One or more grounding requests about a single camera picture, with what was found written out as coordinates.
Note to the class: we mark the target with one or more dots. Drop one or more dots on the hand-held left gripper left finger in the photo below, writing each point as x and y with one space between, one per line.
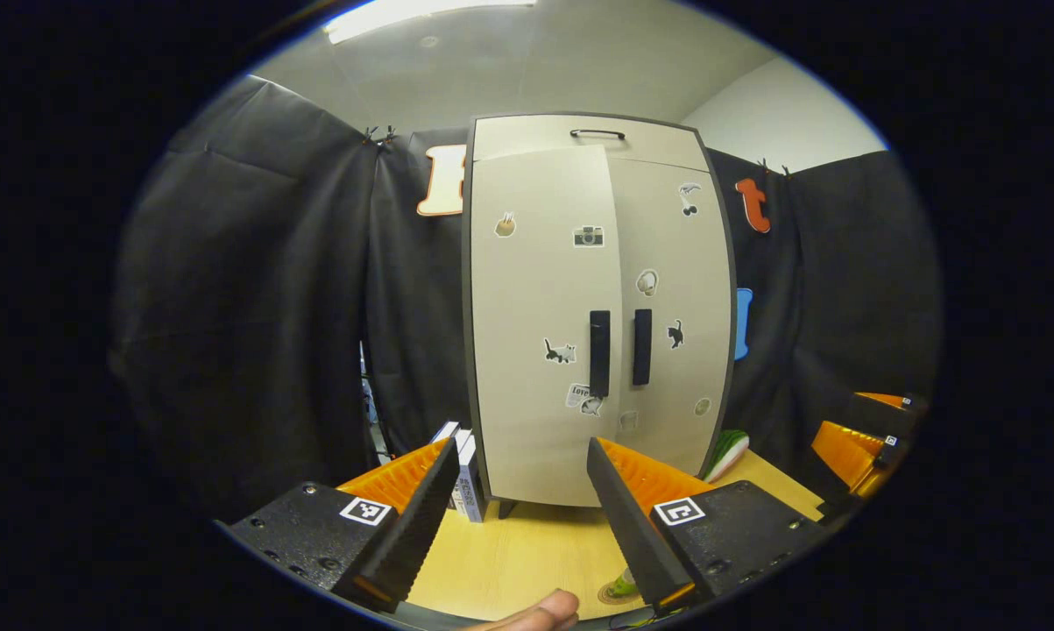
413 535

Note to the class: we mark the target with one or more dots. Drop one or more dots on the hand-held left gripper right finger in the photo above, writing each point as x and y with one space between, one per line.
632 535

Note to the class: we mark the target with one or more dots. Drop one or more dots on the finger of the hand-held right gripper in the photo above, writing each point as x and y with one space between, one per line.
846 451
886 401

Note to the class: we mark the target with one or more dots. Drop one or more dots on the green label clear bottle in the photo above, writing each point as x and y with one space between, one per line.
625 584

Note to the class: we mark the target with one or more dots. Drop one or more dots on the round cork coaster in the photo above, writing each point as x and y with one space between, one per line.
614 596

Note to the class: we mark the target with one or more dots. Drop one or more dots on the white cabinet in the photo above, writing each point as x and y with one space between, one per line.
491 131

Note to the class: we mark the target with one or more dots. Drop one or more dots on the white cabinet drawer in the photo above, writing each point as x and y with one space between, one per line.
526 136

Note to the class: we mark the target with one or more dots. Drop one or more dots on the dark blue spine book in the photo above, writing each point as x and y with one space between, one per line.
470 486

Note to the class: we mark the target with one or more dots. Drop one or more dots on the watermelon slice toy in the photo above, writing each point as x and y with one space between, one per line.
726 454

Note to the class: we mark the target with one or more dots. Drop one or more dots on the black backdrop cloth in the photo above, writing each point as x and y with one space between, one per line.
255 307

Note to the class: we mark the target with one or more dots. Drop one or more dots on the ceiling light panel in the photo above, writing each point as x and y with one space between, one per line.
421 13

